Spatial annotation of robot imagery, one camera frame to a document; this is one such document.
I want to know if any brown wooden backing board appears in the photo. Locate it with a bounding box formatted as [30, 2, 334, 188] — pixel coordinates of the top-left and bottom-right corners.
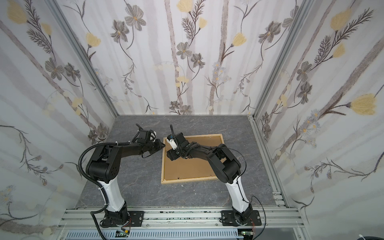
[163, 135, 223, 181]

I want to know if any light wooden picture frame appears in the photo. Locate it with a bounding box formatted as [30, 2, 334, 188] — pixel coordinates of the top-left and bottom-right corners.
[160, 133, 225, 185]

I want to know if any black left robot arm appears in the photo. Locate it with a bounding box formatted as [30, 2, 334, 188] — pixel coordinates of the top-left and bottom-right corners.
[82, 130, 165, 213]

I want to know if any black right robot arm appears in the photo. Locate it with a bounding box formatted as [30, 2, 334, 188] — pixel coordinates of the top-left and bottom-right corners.
[167, 133, 253, 219]

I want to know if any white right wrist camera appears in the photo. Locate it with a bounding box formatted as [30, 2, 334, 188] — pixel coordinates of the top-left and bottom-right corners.
[167, 135, 178, 150]

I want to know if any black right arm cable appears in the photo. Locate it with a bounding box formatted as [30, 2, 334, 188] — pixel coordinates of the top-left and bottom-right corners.
[227, 146, 267, 240]

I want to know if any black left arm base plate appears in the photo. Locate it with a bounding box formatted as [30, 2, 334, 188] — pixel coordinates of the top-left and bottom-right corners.
[128, 211, 145, 227]

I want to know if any aluminium corner post right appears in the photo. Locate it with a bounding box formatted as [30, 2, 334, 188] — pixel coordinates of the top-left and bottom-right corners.
[252, 0, 316, 119]

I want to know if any aluminium corner post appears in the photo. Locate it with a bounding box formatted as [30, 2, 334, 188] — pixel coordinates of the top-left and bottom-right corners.
[252, 0, 316, 119]
[45, 0, 119, 119]

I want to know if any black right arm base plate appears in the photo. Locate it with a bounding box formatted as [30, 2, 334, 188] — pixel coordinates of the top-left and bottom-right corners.
[219, 210, 262, 227]

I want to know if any white slotted cable duct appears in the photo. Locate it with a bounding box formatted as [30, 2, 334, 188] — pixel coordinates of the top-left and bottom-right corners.
[64, 228, 244, 240]

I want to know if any black corrugated left cable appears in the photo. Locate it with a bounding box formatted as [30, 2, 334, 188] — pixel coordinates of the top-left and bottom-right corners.
[77, 142, 133, 240]

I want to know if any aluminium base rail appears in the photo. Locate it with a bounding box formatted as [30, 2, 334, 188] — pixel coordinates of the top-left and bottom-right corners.
[55, 205, 305, 240]

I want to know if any aluminium corner post left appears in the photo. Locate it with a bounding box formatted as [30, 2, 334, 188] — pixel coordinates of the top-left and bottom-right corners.
[45, 0, 119, 119]

